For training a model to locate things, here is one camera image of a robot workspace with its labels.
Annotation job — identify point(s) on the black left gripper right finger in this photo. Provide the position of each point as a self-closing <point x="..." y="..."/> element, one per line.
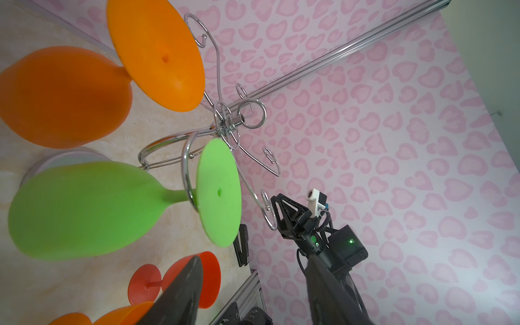
<point x="329" y="302"/>

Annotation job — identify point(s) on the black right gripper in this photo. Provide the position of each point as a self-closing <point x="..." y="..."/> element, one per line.
<point x="295" y="223"/>

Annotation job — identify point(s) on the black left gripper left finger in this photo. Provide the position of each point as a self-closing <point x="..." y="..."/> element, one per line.
<point x="180" y="302"/>

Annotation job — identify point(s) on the orange wine glass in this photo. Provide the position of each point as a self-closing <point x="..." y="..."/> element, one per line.
<point x="64" y="97"/>
<point x="129" y="315"/>

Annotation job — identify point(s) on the green wine glass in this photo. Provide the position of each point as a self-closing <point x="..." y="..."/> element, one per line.
<point x="96" y="208"/>

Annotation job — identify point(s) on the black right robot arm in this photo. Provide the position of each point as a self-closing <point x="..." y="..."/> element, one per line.
<point x="342" y="251"/>

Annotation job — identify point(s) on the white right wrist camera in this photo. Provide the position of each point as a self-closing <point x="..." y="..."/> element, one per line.
<point x="316" y="202"/>

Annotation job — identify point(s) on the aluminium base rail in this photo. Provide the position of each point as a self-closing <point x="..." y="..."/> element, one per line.
<point x="247" y="305"/>

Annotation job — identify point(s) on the chrome wire wine glass rack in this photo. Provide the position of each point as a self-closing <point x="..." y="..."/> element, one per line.
<point x="225" y="127"/>

